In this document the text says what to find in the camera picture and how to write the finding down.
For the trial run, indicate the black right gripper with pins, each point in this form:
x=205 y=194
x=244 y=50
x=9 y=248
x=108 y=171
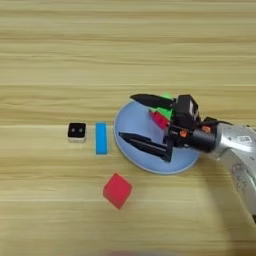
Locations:
x=196 y=136

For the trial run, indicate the blue rectangular block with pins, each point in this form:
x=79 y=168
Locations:
x=101 y=138

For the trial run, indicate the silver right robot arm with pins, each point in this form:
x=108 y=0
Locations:
x=240 y=150

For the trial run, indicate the small black white cube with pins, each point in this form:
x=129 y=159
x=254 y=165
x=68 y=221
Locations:
x=77 y=130

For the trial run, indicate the small black box white label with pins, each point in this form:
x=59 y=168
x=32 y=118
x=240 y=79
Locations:
x=186 y=111

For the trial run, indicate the light blue round plate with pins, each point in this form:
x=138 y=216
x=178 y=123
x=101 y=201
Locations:
x=133 y=121

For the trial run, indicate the red foam cube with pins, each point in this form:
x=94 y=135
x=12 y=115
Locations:
x=117 y=191

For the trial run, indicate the multicolour puzzle cube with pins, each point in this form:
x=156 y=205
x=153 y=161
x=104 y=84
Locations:
x=160 y=120

